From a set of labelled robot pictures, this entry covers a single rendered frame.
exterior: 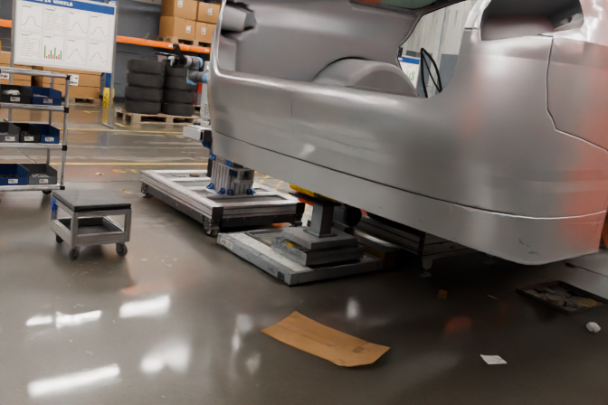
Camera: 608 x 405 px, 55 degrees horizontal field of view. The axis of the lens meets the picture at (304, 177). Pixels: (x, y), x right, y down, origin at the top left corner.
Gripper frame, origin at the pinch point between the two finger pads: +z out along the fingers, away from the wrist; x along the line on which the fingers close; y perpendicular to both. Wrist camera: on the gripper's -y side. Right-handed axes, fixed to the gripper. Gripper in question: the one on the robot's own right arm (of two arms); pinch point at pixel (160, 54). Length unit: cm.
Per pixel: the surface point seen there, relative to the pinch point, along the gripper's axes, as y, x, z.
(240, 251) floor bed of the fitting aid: 109, -85, -21
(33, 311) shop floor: 113, -87, 119
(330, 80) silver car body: -15, -125, -17
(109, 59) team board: 84, 478, -298
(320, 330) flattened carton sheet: 98, -185, 26
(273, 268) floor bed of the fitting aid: 102, -121, -12
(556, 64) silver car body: -48, -265, 78
